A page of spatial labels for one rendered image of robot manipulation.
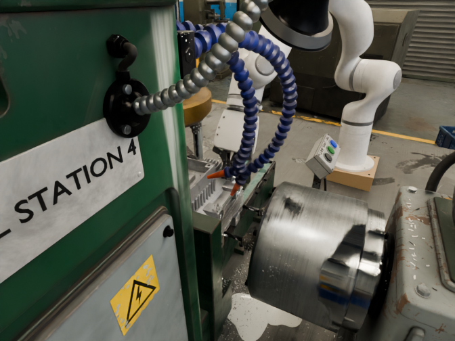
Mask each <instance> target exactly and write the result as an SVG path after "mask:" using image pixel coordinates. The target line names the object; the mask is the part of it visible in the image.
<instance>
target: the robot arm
mask: <svg viewBox="0 0 455 341"><path fill-rule="evenodd" d="M328 11H329V12H330V13H331V14H332V15H333V16H334V17H335V19H336V20H337V22H338V25H339V30H340V33H341V39H342V54H341V58H340V61H339V64H338V66H337V69H336V71H335V74H334V79H335V83H336V84H337V85H338V86H339V87H340V88H342V89H344V90H348V91H356V92H360V93H366V97H365V98H364V99H362V100H359V101H353V102H351V103H348V104H347V105H346V106H345V107H344V108H343V113H342V118H341V127H340V132H339V141H338V145H339V147H341V149H340V152H339V155H338V158H337V162H336V164H335V168H337V169H339V170H342V171H349V172H364V171H368V170H370V169H371V168H373V166H374V161H373V159H372V158H370V157H369V156H367V151H368V145H369V141H370V135H371V131H372V125H373V120H374V115H375V112H376V109H377V108H378V106H379V105H380V103H381V102H382V101H383V100H384V99H385V98H387V97H388V96H389V95H390V94H392V93H393V92H394V91H395V90H396V89H397V87H398V86H399V84H400V82H401V79H402V71H401V68H400V67H399V66H398V65H397V64H396V63H394V62H390V61H386V60H367V59H361V58H360V57H359V56H360V55H362V54H363V53H364V52H365V51H366V50H367V49H368V48H369V46H370V45H371V43H372V40H373V36H374V24H373V18H372V11H371V9H370V6H369V5H368V4H367V3H366V2H365V1H364V0H329V4H328ZM259 34H260V35H264V36H265V38H266V39H271V40H272V41H273V43H274V44H276V45H278V46H279V47H280V51H283V52H284V53H285V57H286V58H287V57H288V55H289V53H290V51H291V49H292V47H289V46H287V45H285V44H283V43H281V42H280V41H279V40H277V39H276V38H274V37H273V36H272V35H270V34H269V33H268V31H266V29H265V28H264V27H263V25H262V26H261V29H260V31H259ZM238 51H239V54H240V55H239V58H242V59H243V60H244V63H245V65H244V68H247V70H248V71H249V75H248V77H249V78H251V79H252V81H253V84H252V85H251V86H252V87H254V89H255V94H254V96H255V97H256V98H257V103H256V104H255V105H256V106H257V107H258V112H259V110H262V105H260V103H261V100H262V96H263V91H264V88H265V86H266V85H267V84H269V83H270V82H271V81H273V80H274V79H275V77H276V76H277V74H278V73H277V72H276V71H275V70H274V67H273V66H272V65H271V64H270V62H269V61H267V60H266V59H265V58H264V57H262V56H260V55H259V54H258V53H254V52H253V51H248V50H246V49H245V48H242V49H241V48H238ZM240 92H241V90H240V89H239V88H238V81H235V80H234V73H233V75H232V80H231V83H230V89H229V93H228V96H227V101H226V106H227V107H228V108H227V109H226V110H224V111H223V114H222V115H221V118H220V120H219V124H218V126H217V130H216V133H215V138H214V142H213V144H214V147H213V149H212V151H213V152H215V153H216V154H219V155H220V157H221V160H222V162H223V166H222V169H221V170H223V169H224V168H225V167H226V166H228V167H231V166H232V162H233V161H234V156H235V155H236V154H237V151H238V150H239V147H240V144H241V139H242V138H243V136H242V132H243V130H244V129H243V124H244V123H245V121H244V115H245V113H244V107H245V106H243V104H242V100H243V99H244V98H242V97H241V95H240ZM258 112H257V113H258ZM256 124H257V129H256V130H255V133H256V135H255V138H253V139H254V144H253V145H252V147H253V149H252V152H251V153H249V154H250V155H249V157H248V158H247V159H246V160H252V159H253V154H254V152H255V148H256V144H257V136H258V130H259V117H258V120H257V122H256ZM220 149H222V150H223V151H222V150H220ZM231 152H234V153H233V156H232V159H231V161H230V155H231Z"/></svg>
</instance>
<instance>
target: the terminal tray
mask: <svg viewBox="0 0 455 341"><path fill-rule="evenodd" d="M195 171H196V172H195ZM188 173H189V182H190V197H191V206H192V210H193V211H195V210H196V209H198V208H200V206H203V203H206V200H208V199H209V197H211V194H213V191H216V186H215V179H216V178H214V179H207V176H208V175H211V174H213V173H216V171H215V164H212V163H208V162H203V161H199V160H195V159H191V158H188Z"/></svg>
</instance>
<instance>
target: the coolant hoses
mask: <svg viewBox="0 0 455 341"><path fill-rule="evenodd" d="M226 25H227V24H226V23H225V22H221V23H218V24H217V25H214V24H207V25H206V26H205V27H203V26H202V25H200V24H195V25H193V24H192V23H191V22H190V21H184V22H182V23H181V22H180V21H178V20H176V27H177V43H178V52H179V67H180V76H181V79H183V78H184V76H185V75H187V74H190V73H191V71H192V69H194V68H196V59H198V58H199V57H200V55H201V53H205V52H208V51H209V50H210V49H211V48H212V46H213V45H214V44H215V43H218V38H219V35H220V34H221V33H223V32H225V27H226ZM238 48H241V49H242V48H245V49H246V50H248V51H253V52H254V53H258V54H259V55H260V56H262V57H264V58H265V59H266V60H267V61H269V62H270V64H271V65H272V66H273V67H274V70H275V71H276V72H277V73H278V78H279V79H280V84H281V85H282V92H283V93H284V94H283V99H284V101H283V104H282V105H283V109H282V115H281V117H280V122H279V123H278V126H277V128H278V129H277V130H276V132H275V133H274V134H275V136H274V137H273V138H272V142H271V143H269V144H268V147H267V148H265V149H264V151H263V152H264V153H261V154H259V158H255V159H254V163H253V162H251V163H249V164H248V166H247V165H246V164H245V162H246V159H247V158H248V157H249V155H250V154H249V153H251V152H252V149H253V147H252V145H253V144H254V139H253V138H255V135H256V133H255V130H256V129H257V124H256V122H257V120H258V117H257V115H256V113H257V112H258V107H257V106H256V105H255V104H256V103H257V98H256V97H255V96H254V94H255V89H254V87H252V86H251V85H252V84H253V81H252V79H251V78H249V77H248V75H249V71H248V70H247V68H244V65H245V63H244V60H243V59H242V58H239V55H240V54H239V51H238V50H236V51H235V52H233V53H232V56H231V58H230V60H229V61H228V62H226V64H228V65H230V66H229V69H230V71H231V72H233V73H234V80H235V81H238V88H239V89H240V90H241V92H240V95H241V97H242V98H244V99H243V100H242V104H243V106H245V107H244V113H245V115H244V121H245V123H244V124H243V129H244V130H243V132H242V136H243V138H242V139H241V144H240V147H239V150H238V151H237V154H236V155H235V156H234V161H233V162H232V166H231V167H228V166H226V167H225V168H224V169H223V170H221V171H219V172H216V173H213V174H211V175H208V176H207V179H214V178H219V177H227V178H230V177H231V176H232V175H233V176H234V177H235V184H234V187H233V189H232V191H231V194H230V195H231V196H233V195H234V194H235V193H236V192H237V190H238V189H239V188H240V186H241V185H244V184H245V183H246V180H247V179H248V176H250V175H251V174H252V172H253V173H256V172H257V171H258V169H259V168H263V167H264V164H267V163H268V162H269V159H270V158H273V157H274V156H275V153H276V152H279V151H280V146H282V145H283V144H284V139H286V138H287V135H288V134H287V132H289V131H290V124H292V123H293V117H292V116H294V115H295V108H296V106H297V101H296V99H297V96H298V95H297V92H296V90H297V85H296V83H295V76H294V75H293V69H292V68H291V67H290V62H289V61H288V60H287V59H286V57H285V53H284V52H283V51H280V47H279V46H278V45H276V44H274V43H273V41H272V40H271V39H266V38H265V36H264V35H260V34H257V33H256V32H255V31H253V30H251V31H250V32H247V33H246V35H245V38H244V40H243V42H241V43H239V44H238Z"/></svg>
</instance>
